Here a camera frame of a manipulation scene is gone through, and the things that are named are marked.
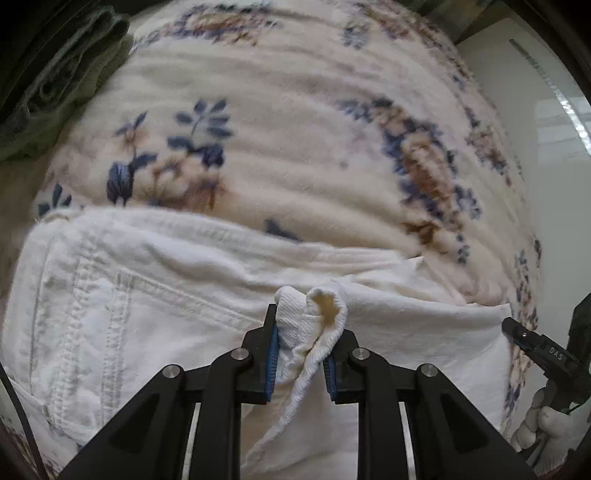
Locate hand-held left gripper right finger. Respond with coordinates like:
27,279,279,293
322,329,539,480

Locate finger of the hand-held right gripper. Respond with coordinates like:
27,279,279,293
502,316,580,384

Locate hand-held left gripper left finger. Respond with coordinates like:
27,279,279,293
58,302,280,480

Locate white pants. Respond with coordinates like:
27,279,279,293
0,205,513,480

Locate person's right hand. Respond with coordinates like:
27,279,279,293
510,388,587,467

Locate floral fleece blanket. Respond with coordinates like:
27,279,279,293
0,0,546,480

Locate white wardrobe door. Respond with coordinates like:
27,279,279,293
455,14,591,324

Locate folded dark cloth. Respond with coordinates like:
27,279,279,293
0,9,134,162

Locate metal handle strip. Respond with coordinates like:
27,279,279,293
508,38,591,153

